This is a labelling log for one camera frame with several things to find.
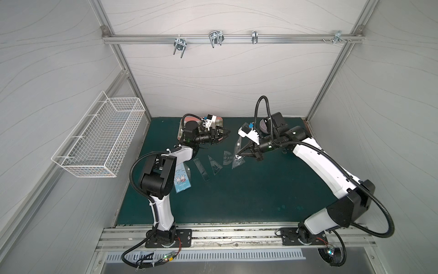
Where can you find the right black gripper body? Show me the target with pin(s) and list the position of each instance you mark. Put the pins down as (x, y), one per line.
(255, 149)

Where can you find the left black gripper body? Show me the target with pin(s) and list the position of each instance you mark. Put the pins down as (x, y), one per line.
(212, 136)

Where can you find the clear plastic pouch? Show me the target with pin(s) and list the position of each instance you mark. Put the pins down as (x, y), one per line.
(242, 144)

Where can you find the clear protractor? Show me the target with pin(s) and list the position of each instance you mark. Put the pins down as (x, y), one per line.
(227, 158)

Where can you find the clear straight ruler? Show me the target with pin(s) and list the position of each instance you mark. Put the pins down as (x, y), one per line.
(201, 169)

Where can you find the clear large set square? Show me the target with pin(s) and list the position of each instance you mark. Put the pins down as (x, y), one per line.
(216, 166)

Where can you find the blue ruler set package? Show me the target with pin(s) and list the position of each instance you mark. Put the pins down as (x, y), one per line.
(182, 178)

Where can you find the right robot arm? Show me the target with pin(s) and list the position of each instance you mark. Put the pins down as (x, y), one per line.
(353, 196)

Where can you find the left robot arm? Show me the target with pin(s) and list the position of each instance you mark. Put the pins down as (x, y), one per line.
(160, 169)

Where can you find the pink plastic tray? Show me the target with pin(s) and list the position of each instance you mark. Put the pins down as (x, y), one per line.
(219, 123)

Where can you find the plain lilac bowl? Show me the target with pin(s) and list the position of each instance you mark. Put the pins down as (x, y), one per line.
(263, 126)

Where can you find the metal U-bolt clamp left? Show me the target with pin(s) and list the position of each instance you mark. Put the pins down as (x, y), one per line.
(179, 45)

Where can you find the metal u-bolt clamp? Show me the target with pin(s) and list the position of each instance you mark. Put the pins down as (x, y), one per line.
(216, 38)
(179, 45)

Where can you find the metal U-bolt clamp middle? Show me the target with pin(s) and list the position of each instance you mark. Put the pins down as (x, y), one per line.
(216, 38)

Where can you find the aluminium top crossbar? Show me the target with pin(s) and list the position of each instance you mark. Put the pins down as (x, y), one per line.
(239, 39)

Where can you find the white slotted vent strip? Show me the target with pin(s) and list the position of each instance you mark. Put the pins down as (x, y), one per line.
(212, 255)

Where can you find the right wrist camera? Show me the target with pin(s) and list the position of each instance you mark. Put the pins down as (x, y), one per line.
(248, 131)

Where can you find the white wire wall basket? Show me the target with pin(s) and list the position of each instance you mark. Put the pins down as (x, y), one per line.
(97, 145)

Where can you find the small metal bracket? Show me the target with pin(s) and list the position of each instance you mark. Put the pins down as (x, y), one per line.
(254, 37)

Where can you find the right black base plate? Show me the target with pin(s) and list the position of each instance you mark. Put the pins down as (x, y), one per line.
(291, 236)

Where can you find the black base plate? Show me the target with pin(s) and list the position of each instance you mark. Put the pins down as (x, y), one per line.
(183, 238)
(291, 236)

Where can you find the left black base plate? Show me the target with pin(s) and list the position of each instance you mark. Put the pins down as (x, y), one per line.
(183, 238)

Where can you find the metal corner bracket right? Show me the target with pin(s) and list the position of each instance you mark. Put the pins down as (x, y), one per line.
(337, 38)

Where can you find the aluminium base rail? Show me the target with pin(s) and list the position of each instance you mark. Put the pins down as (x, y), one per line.
(204, 236)

